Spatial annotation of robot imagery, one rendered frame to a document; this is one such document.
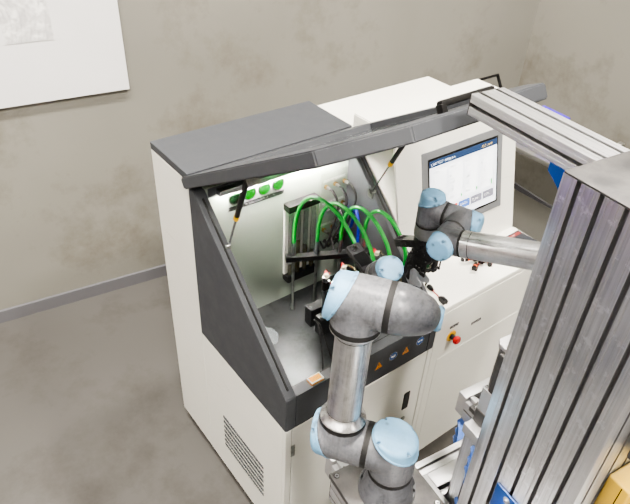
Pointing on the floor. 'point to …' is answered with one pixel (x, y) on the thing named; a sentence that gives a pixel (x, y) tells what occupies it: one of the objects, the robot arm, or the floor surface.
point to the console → (446, 416)
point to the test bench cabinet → (253, 432)
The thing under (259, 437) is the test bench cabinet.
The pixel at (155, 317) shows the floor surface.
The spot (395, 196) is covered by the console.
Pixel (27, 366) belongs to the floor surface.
